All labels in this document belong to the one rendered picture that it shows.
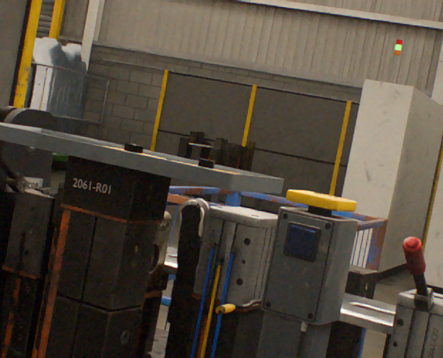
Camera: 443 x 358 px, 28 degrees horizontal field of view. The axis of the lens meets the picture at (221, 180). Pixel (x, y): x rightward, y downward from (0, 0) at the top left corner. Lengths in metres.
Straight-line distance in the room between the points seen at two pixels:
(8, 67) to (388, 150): 5.03
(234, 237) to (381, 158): 8.07
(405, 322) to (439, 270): 8.11
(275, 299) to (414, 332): 0.20
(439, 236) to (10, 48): 5.35
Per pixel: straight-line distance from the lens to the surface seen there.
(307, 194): 0.95
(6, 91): 5.08
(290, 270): 0.95
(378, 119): 9.23
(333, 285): 0.96
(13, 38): 5.06
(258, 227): 1.14
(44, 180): 1.38
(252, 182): 0.99
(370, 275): 1.49
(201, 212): 1.24
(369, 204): 9.22
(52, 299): 1.11
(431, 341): 1.08
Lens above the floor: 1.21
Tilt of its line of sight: 3 degrees down
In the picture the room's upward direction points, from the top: 11 degrees clockwise
